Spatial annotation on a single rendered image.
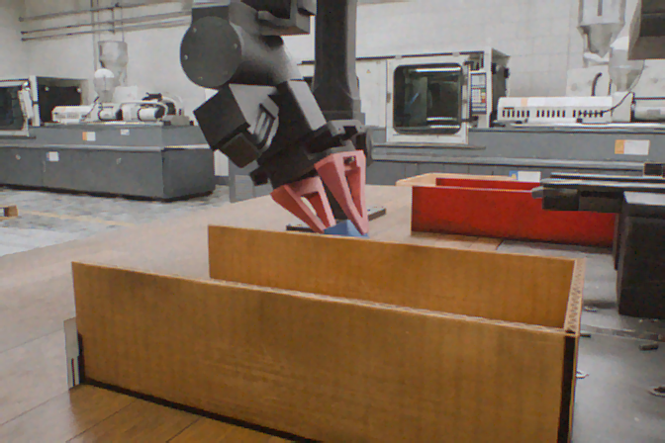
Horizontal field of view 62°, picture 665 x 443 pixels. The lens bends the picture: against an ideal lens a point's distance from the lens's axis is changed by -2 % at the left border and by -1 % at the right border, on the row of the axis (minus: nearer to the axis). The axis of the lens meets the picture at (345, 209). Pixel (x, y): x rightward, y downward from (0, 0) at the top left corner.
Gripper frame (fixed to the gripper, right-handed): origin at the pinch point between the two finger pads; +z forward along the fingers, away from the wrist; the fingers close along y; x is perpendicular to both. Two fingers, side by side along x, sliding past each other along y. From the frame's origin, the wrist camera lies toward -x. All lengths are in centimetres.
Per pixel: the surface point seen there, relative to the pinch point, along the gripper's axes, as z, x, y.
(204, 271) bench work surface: -2.9, -5.5, -12.9
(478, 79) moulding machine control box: -78, 445, -56
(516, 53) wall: -115, 657, -38
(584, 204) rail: 7.2, 5.7, 19.0
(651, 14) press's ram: -3.9, 1.2, 29.8
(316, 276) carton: 2.0, -15.0, 4.5
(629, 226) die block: 9.2, -1.6, 21.9
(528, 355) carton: 7.7, -26.2, 18.3
